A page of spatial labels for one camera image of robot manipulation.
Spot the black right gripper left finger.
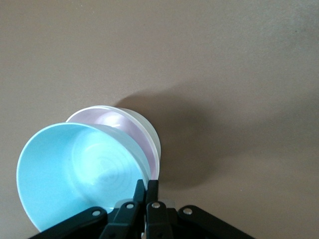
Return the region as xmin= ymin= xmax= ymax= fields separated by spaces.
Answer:
xmin=28 ymin=179 xmax=145 ymax=239

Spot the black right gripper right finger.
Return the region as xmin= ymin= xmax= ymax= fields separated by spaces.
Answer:
xmin=145 ymin=179 xmax=257 ymax=239

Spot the blue plastic bowl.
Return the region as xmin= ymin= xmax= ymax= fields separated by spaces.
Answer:
xmin=16 ymin=122 xmax=150 ymax=232

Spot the pink plastic bowl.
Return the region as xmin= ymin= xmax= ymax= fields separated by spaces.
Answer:
xmin=65 ymin=107 xmax=160 ymax=180

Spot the white plastic bowl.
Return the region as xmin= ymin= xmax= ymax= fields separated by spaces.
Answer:
xmin=99 ymin=105 xmax=162 ymax=166

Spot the brown table cover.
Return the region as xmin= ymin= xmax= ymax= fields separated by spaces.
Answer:
xmin=0 ymin=0 xmax=319 ymax=239

